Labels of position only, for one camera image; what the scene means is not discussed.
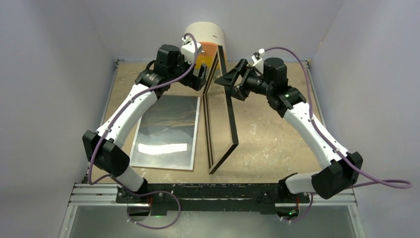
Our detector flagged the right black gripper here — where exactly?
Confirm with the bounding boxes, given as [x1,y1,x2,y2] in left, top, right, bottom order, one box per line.
[215,59,273,102]

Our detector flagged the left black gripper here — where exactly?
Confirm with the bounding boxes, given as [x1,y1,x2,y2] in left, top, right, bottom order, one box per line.
[169,52,206,91]

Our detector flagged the glossy photo print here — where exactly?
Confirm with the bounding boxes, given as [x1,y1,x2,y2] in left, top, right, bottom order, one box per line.
[130,95,201,171]

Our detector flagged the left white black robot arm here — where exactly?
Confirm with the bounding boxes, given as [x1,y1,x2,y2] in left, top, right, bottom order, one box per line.
[82,43,207,203]

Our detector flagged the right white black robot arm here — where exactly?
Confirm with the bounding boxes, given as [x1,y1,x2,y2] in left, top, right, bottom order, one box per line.
[214,58,363,202]

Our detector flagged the round three-drawer mini cabinet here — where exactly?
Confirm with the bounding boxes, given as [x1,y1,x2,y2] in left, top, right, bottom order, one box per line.
[184,21,226,69]

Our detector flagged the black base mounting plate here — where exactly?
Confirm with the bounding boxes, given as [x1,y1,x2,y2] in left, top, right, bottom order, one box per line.
[116,183,310,216]

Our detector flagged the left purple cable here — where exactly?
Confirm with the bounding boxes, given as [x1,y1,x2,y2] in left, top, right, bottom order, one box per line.
[87,33,203,230]

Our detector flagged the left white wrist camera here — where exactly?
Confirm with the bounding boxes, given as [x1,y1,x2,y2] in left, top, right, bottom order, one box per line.
[180,36,202,64]

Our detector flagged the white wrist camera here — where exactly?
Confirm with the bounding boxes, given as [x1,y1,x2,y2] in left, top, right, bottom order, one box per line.
[251,48,265,68]
[180,36,202,64]

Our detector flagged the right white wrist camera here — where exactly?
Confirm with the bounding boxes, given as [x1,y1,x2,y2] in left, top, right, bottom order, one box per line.
[251,48,265,68]

